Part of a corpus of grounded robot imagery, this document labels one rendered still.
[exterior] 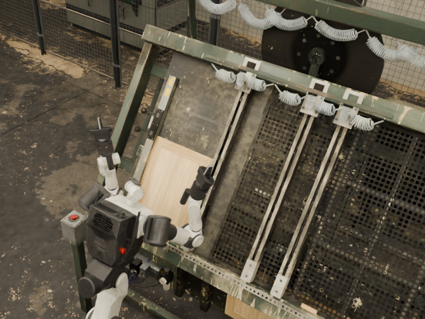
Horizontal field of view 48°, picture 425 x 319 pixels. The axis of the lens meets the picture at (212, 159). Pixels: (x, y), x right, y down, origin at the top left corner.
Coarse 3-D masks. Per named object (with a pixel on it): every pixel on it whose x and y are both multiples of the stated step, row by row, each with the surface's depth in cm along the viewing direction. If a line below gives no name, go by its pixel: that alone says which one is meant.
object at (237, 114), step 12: (252, 60) 273; (240, 72) 262; (240, 84) 265; (240, 96) 279; (240, 108) 278; (228, 120) 281; (240, 120) 282; (228, 132) 283; (228, 144) 280; (216, 156) 283; (228, 156) 287; (216, 168) 282; (216, 180) 284; (204, 204) 284; (204, 216) 289
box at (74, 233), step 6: (66, 216) 302; (84, 216) 303; (66, 222) 298; (72, 222) 298; (78, 222) 299; (84, 222) 302; (66, 228) 300; (72, 228) 296; (78, 228) 299; (84, 228) 305; (66, 234) 304; (72, 234) 300; (78, 234) 301; (84, 234) 307; (66, 240) 308; (72, 240) 304; (78, 240) 304; (84, 240) 309
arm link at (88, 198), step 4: (92, 188) 260; (88, 192) 260; (92, 192) 259; (96, 192) 259; (100, 192) 259; (84, 196) 260; (88, 196) 259; (92, 196) 259; (100, 196) 260; (80, 200) 260; (84, 200) 259; (88, 200) 258; (92, 200) 259; (84, 204) 258; (88, 204) 259
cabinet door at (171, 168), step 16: (160, 144) 303; (176, 144) 299; (160, 160) 303; (176, 160) 299; (192, 160) 294; (208, 160) 290; (144, 176) 307; (160, 176) 303; (176, 176) 298; (192, 176) 294; (144, 192) 306; (160, 192) 302; (176, 192) 298; (160, 208) 302; (176, 208) 297; (176, 224) 297
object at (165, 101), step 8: (168, 80) 301; (176, 80) 301; (168, 88) 304; (168, 96) 300; (160, 104) 302; (168, 104) 303; (160, 128) 305; (152, 144) 304; (144, 152) 305; (144, 160) 305; (136, 168) 307; (144, 168) 306; (136, 176) 307; (128, 192) 308
